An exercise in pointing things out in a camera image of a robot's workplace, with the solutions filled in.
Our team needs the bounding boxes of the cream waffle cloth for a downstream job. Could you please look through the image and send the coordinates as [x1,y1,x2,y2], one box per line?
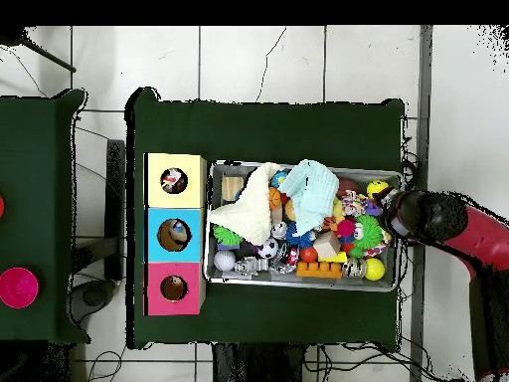
[208,162,281,247]

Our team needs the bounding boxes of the green spiky ball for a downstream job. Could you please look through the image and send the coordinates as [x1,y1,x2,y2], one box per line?
[212,224,243,247]
[349,214,389,258]

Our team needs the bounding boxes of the mint waffle cloth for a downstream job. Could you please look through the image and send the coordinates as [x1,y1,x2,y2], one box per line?
[277,158,341,236]

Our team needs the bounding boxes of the multicoloured patterned cloth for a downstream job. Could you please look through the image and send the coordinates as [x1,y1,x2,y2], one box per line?
[340,190,369,218]
[161,168,190,195]

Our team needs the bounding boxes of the wooden box with three holes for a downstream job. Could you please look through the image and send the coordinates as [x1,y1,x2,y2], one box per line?
[142,152,210,317]

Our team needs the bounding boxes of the shallow clear mesh bin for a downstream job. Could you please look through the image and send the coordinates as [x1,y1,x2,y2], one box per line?
[205,161,403,293]

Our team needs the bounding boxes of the white baseball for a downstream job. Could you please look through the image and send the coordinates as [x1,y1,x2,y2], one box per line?
[213,249,238,274]

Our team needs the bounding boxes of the orange toy brick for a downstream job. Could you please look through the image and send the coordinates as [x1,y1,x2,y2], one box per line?
[295,261,345,280]

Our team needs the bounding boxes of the red spiky ball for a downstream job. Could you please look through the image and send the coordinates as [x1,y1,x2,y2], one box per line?
[333,218,358,240]

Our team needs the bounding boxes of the yellow ball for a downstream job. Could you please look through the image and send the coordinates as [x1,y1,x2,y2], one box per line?
[367,179,391,200]
[363,258,387,282]

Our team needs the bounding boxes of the grey round base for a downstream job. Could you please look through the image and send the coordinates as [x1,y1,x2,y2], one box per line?
[71,278,117,323]

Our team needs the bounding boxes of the green cloth side table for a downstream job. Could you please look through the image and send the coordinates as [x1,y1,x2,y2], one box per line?
[0,89,88,345]

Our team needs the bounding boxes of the pink round disc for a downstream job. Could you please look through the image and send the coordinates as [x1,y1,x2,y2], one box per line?
[0,267,40,310]

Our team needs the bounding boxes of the black stand pole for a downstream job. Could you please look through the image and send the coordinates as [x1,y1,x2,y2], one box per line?
[0,27,79,75]

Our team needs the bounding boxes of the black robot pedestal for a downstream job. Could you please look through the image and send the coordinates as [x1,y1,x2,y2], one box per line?
[211,343,307,382]

